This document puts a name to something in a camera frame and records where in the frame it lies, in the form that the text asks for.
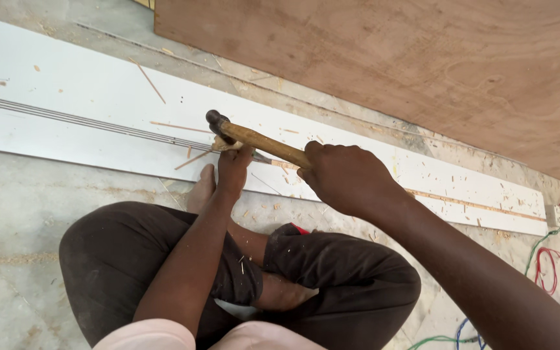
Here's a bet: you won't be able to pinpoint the brown plywood sheet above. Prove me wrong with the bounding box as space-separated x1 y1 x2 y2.
154 0 560 183

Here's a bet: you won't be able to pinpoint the long white laminated board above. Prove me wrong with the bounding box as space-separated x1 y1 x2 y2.
0 11 549 237

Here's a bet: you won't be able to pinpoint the green wire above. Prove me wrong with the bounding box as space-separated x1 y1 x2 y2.
524 220 560 278

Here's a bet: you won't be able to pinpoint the person's right hand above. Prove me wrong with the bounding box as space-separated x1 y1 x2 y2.
297 140 404 218

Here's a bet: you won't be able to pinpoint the wooden handled hammer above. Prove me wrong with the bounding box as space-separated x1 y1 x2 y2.
205 109 313 170

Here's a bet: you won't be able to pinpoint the person's left foot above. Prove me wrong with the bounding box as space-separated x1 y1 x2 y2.
252 271 320 312

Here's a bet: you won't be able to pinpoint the scattered wood chips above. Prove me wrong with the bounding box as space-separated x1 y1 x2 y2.
241 124 548 244

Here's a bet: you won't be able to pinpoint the person's pink shirt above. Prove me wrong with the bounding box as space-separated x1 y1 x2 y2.
92 318 328 350

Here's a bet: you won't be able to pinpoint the person's dark trousers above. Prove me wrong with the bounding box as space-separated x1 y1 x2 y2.
59 201 422 350

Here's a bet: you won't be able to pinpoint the person's left hand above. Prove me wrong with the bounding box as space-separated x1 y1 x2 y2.
216 145 255 194

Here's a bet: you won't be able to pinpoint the thin wood sliver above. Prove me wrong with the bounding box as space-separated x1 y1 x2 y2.
149 121 213 134
173 149 212 171
129 57 167 105

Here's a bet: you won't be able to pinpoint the blue wire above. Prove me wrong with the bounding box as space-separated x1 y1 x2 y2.
455 318 488 350

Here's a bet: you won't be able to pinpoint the wooden handled chisel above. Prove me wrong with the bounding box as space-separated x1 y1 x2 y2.
211 135 274 165

